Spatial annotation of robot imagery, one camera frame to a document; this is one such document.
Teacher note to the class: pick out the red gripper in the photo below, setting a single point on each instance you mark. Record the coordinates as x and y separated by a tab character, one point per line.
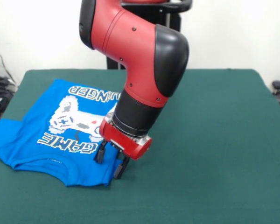
126	142

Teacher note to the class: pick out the blue shirt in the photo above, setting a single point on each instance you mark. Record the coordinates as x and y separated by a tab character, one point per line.
32	144

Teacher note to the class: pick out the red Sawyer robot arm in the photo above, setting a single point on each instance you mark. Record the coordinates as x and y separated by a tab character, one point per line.
135	42

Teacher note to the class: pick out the dark green table cloth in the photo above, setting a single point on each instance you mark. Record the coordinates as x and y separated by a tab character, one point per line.
200	151

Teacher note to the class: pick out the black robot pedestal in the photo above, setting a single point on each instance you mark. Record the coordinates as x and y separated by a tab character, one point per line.
175	18

